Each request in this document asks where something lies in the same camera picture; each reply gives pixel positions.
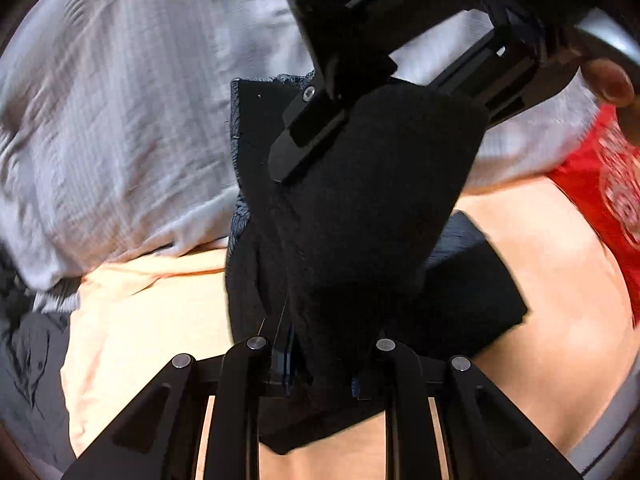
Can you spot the grey jacket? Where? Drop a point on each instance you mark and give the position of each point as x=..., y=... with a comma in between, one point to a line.
x=35, y=370

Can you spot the peach orange garment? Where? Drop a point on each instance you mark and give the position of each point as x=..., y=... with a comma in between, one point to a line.
x=550, y=310

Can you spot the black pants with blue trim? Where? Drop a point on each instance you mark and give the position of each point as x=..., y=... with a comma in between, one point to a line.
x=360, y=210

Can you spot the person's right hand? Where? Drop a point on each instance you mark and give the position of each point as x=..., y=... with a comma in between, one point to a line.
x=607, y=82

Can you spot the white ribbed garment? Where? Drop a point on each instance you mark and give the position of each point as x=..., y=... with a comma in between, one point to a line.
x=125, y=110

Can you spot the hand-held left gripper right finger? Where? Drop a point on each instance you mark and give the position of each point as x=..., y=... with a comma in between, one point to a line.
x=395, y=375

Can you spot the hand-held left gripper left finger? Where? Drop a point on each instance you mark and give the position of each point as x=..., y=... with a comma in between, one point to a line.
x=282, y=362

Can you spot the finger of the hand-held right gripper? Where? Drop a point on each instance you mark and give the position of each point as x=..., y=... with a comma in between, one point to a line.
x=500, y=67
x=305, y=130

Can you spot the red patterned garment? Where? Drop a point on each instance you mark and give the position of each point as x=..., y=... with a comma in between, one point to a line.
x=590, y=180

